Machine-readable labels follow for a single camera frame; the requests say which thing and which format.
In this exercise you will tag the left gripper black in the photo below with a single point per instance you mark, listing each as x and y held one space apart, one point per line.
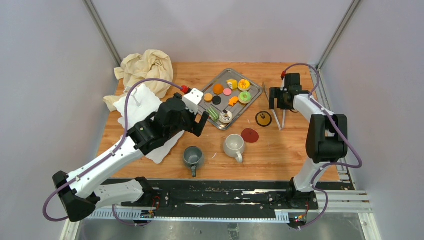
195 127

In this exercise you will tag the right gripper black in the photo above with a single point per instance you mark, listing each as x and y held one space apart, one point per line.
275 93

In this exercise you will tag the green frosted donut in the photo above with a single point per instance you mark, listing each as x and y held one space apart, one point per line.
245 97

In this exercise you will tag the metal tongs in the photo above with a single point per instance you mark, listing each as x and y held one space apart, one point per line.
280 119

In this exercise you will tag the white three-tier dessert stand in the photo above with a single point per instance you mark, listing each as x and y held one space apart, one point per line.
143 102

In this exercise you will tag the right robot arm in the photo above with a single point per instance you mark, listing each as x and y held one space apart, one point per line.
324 144

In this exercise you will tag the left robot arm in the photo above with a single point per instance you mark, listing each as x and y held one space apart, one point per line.
84 190

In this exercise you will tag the green layered cake slice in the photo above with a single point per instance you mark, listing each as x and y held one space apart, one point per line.
213 114

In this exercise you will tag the grey ceramic mug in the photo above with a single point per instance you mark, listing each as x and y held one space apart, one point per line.
193 158

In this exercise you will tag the yellow bear face coaster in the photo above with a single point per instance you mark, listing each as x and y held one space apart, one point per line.
263 118

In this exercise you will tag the white chocolate donut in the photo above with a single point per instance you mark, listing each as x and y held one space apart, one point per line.
225 117

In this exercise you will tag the yellow orange fruit tart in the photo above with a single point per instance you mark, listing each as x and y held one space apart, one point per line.
244 85

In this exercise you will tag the small orange cookie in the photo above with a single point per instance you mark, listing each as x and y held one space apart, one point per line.
208 97

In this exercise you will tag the black round cookie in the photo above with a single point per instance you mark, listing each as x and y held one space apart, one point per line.
216 100

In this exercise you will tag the white ceramic mug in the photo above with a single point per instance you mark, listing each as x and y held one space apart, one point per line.
234 147

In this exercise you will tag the orange fish pastry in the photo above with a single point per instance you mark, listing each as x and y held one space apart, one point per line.
233 101

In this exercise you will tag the stainless steel tray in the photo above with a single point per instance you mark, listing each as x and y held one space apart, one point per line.
237 109

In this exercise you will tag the yellow cake cube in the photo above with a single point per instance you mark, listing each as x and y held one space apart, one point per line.
232 84

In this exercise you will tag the orange round cake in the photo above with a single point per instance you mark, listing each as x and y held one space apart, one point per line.
218 89

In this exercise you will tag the pink macaron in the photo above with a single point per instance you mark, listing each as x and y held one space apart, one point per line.
227 91

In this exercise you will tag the red round coaster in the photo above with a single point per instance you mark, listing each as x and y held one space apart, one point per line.
249 135

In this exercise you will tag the beige crumpled cloth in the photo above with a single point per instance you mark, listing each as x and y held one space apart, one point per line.
136 67

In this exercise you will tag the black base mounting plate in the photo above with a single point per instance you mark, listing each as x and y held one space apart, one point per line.
220 199

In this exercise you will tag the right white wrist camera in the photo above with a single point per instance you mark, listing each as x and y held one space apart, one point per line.
283 84

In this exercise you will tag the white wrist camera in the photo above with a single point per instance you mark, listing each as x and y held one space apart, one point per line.
283 84
192 100

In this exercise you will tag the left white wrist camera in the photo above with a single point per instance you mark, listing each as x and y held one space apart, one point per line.
192 100

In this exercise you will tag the right aluminium frame post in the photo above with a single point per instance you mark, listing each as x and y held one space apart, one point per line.
347 17

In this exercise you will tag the aluminium frame post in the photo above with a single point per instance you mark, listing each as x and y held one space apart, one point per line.
347 17
96 18

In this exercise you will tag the left aluminium frame post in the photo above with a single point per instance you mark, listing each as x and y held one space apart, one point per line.
96 18

